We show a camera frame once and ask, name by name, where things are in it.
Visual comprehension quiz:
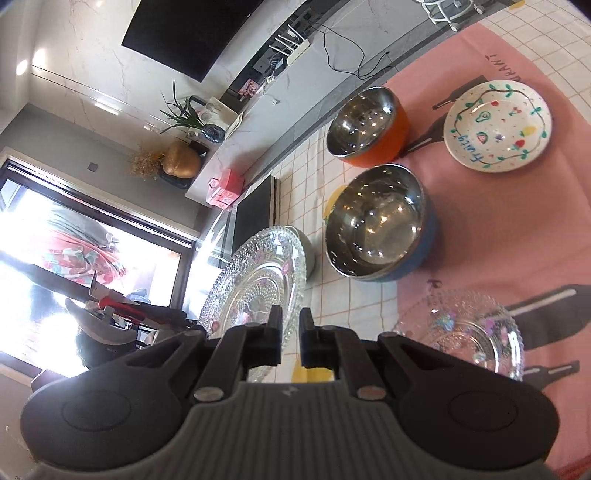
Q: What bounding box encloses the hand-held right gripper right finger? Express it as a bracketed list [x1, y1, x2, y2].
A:
[299, 308, 467, 401]

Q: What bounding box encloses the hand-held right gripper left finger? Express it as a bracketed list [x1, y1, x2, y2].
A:
[106, 305, 283, 401]

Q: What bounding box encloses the large patterned glass plate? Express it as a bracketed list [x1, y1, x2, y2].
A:
[199, 225, 308, 384]

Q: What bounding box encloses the blue steel bowl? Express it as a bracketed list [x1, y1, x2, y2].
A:
[324, 164, 438, 283]

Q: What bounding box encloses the small patterned glass plate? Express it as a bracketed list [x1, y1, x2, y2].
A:
[392, 288, 525, 381]

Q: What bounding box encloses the orange steel bowl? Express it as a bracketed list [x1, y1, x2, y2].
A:
[325, 86, 409, 168]

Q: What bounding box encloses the white fruit-painted ceramic plate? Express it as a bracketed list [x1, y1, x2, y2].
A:
[443, 79, 552, 174]

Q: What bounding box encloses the black notebook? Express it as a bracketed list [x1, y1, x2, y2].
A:
[231, 174, 278, 259]

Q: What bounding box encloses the dark stroller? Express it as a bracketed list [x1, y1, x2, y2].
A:
[65, 272, 204, 361]

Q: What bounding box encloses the pink storage box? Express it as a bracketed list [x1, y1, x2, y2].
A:
[206, 168, 245, 208]

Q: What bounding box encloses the checked lemon-print tablecloth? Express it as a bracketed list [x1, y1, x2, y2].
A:
[272, 0, 591, 480]

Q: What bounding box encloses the golden vase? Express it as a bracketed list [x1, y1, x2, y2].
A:
[159, 140, 202, 178]

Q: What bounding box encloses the pink bottle-print placemat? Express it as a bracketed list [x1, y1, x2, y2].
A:
[383, 23, 591, 480]

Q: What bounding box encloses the floral cloth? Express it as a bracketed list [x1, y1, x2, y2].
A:
[44, 208, 125, 282]

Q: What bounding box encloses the dried flower bunch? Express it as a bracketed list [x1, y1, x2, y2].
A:
[128, 145, 163, 180]

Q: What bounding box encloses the white picture card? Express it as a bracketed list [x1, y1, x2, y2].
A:
[205, 97, 245, 139]

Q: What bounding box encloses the green potted plant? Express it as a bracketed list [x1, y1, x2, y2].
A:
[159, 79, 206, 134]

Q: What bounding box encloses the white router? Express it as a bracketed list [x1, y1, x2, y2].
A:
[268, 21, 311, 65]

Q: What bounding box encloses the black television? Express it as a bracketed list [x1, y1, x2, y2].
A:
[121, 0, 252, 84]

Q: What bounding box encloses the white rolling stool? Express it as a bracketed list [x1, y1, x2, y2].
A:
[413, 0, 485, 32]

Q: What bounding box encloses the black cable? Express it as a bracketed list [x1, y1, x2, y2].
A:
[321, 25, 393, 75]

